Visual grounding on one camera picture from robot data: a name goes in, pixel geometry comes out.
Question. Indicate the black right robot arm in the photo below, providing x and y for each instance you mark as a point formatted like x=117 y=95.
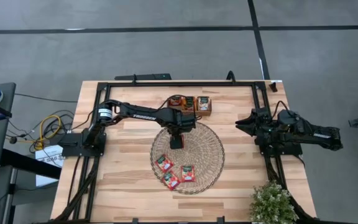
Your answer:
x=322 y=137

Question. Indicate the brown wooden tea caddy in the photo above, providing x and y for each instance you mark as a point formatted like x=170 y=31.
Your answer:
x=204 y=114

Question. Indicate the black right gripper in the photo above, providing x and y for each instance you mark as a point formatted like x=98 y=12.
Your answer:
x=266 y=124

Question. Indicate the black table clamp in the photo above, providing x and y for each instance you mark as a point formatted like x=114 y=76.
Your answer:
x=134 y=221
x=221 y=220

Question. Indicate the green potted plant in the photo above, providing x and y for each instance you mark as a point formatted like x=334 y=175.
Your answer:
x=272 y=202

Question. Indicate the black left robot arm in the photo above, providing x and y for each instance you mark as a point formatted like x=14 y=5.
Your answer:
x=141 y=113

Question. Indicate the beige vanilla cinnamon tea bag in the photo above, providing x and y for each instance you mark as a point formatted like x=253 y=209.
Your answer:
x=203 y=104

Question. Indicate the black corner clamp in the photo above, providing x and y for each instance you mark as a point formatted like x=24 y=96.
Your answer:
x=273 y=87

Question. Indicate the orange foil tea bag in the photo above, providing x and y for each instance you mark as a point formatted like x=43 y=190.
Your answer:
x=189 y=104

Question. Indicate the round woven straw placemat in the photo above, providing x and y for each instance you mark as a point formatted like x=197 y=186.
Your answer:
x=204 y=161

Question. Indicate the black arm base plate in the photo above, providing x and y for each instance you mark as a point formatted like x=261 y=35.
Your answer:
x=70 y=146
x=294 y=151

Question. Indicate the black power strip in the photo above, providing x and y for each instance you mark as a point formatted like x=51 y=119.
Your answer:
x=145 y=76

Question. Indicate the black aluminium rig frame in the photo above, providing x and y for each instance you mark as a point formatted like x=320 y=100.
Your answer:
x=182 y=84

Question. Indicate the white paper sheet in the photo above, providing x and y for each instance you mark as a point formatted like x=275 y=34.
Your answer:
x=51 y=155

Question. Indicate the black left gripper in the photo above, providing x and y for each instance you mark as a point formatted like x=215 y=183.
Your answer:
x=182 y=124

